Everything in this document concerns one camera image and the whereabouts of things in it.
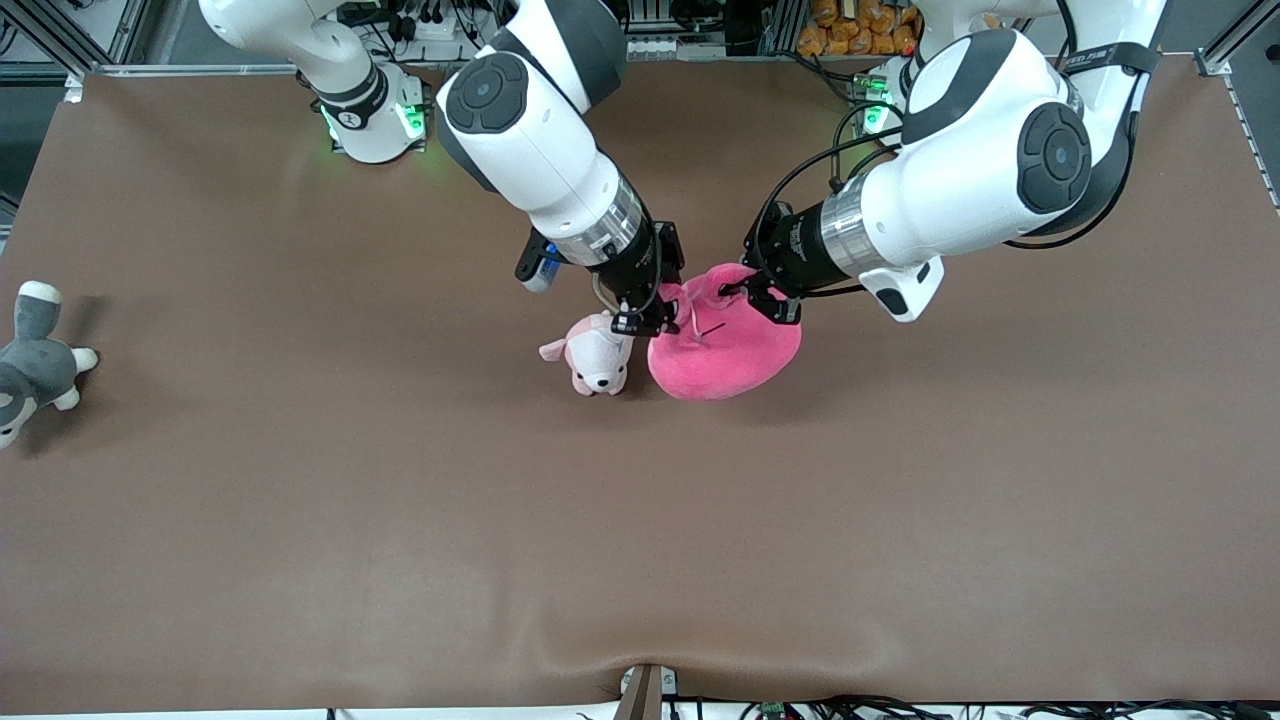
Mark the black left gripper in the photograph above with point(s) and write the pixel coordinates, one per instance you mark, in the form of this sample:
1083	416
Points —
792	251

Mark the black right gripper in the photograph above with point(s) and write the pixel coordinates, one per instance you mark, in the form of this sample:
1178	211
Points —
636	271

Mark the round hot pink plush toy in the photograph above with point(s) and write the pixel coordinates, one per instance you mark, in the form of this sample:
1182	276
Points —
720	360

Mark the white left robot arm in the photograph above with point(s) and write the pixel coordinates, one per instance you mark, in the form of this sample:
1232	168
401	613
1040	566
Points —
980	160

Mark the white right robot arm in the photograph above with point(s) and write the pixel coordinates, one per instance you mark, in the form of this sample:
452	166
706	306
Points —
540	150

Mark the pale pink dog plush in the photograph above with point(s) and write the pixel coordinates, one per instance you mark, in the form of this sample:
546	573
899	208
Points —
598	365

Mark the brown table mat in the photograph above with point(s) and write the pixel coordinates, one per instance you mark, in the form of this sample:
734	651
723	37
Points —
640	550

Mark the pile of orange snack packets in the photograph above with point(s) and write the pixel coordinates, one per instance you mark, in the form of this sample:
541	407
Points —
860	30

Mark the white power strip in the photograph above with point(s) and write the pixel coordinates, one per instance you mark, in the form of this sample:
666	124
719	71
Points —
425	22

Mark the grey white husky plush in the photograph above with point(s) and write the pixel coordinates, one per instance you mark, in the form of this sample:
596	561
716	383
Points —
40	370

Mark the metal bracket at table edge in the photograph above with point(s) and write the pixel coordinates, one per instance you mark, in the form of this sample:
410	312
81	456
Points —
645	692

